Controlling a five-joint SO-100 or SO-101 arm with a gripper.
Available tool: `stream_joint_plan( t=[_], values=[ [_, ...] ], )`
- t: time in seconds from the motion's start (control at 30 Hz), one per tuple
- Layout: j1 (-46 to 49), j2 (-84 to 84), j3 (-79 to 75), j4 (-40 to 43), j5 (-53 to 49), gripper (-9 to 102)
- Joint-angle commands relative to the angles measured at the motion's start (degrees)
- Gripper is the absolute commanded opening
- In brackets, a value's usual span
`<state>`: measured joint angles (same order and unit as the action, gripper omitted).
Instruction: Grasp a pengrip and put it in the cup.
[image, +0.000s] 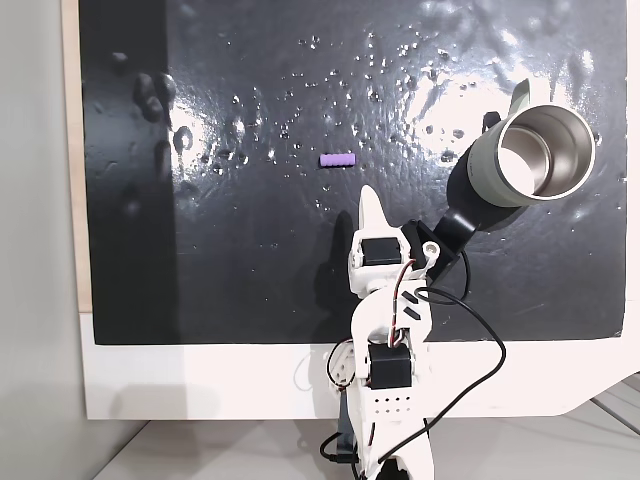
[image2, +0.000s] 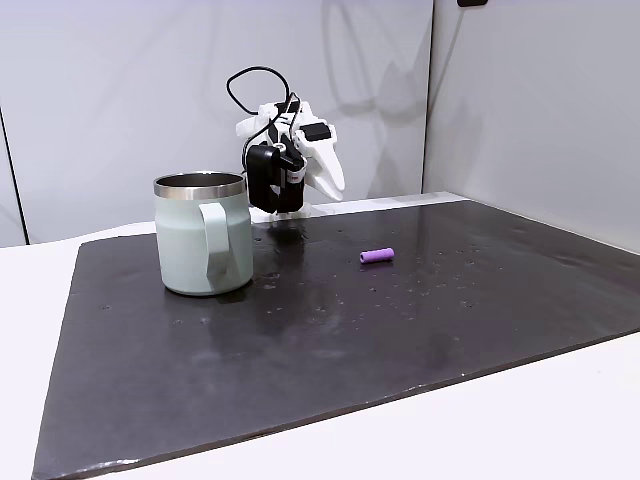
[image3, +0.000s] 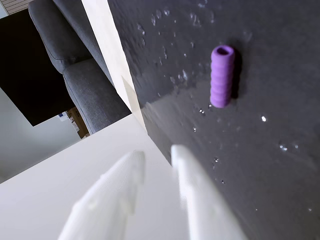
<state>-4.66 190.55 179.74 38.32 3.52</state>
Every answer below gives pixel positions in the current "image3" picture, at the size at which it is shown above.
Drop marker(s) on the dark grey mat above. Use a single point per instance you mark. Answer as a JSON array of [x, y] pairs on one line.
[[225, 120]]

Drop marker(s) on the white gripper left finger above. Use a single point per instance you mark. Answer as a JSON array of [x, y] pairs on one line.
[[110, 197]]

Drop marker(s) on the purple ribbed pen grip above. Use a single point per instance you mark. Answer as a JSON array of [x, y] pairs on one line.
[[222, 77]]

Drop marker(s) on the brown cardboard box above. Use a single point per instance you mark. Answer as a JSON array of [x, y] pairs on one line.
[[78, 122]]

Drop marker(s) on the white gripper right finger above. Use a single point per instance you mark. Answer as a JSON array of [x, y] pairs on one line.
[[200, 200]]

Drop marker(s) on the grey fabric sofa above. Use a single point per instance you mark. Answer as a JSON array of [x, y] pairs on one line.
[[80, 75]]

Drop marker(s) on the black square panel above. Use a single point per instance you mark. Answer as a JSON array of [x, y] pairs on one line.
[[27, 70]]

